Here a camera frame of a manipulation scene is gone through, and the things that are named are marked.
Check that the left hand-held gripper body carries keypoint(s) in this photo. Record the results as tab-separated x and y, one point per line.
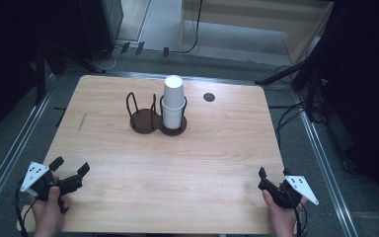
34	174

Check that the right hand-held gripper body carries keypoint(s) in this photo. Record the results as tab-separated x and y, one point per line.
301	187

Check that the person's right hand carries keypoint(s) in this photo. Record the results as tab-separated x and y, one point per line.
283	220

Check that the person's left hand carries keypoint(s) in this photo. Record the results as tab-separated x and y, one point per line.
47	214

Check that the black upright stand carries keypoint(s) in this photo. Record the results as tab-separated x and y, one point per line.
40	72

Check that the black round table grommet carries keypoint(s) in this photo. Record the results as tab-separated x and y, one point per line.
209	97

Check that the black stand with legs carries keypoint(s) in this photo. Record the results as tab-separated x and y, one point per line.
289	70

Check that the small black floor plug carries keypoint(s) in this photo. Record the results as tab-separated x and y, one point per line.
166	51
125	47
139	48

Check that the dark cabinet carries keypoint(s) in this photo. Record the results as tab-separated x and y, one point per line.
103	26

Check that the light wooden furniture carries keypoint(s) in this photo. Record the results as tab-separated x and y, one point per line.
260	16

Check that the aluminium floor rail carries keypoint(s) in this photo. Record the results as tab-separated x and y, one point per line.
10	158
325	171

